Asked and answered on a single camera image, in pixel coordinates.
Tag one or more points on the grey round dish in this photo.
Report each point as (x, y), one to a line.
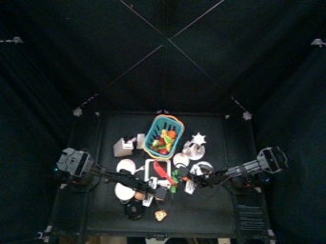
(194, 151)

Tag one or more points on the teal basket with orange rim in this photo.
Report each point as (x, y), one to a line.
(149, 146)

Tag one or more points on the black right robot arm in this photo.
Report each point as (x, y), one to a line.
(258, 164)

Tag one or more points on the red toy fruit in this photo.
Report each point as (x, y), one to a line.
(164, 151)

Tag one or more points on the orange toy ball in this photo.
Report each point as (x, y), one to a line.
(139, 196)

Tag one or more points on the orange toy fruit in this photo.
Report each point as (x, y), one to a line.
(172, 134)

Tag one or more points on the white star-shaped toy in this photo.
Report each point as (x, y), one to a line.
(198, 138)

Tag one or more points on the yellow squash half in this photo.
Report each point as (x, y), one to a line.
(161, 215)

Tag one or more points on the red toy knife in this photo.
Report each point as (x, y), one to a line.
(162, 171)

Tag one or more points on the white tag on gripper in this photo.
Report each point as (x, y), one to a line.
(190, 187)
(148, 200)

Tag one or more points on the silver frame corner bracket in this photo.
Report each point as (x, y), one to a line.
(317, 42)
(77, 111)
(248, 115)
(17, 40)

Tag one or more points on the white tag on right gripper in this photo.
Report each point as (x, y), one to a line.
(190, 187)

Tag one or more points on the green toy leafy vegetable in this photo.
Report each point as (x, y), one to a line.
(176, 179)

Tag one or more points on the white tag on left gripper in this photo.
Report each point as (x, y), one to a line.
(148, 200)

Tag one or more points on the small white round plate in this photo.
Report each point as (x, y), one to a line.
(181, 159)

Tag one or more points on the black toy pan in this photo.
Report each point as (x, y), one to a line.
(134, 210)

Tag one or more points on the yellow toy corn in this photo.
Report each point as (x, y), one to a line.
(164, 133)

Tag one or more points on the white text label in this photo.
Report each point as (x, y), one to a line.
(250, 216)

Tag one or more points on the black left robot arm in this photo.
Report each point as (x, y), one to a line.
(77, 162)

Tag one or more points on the small white box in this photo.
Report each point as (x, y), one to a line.
(141, 141)

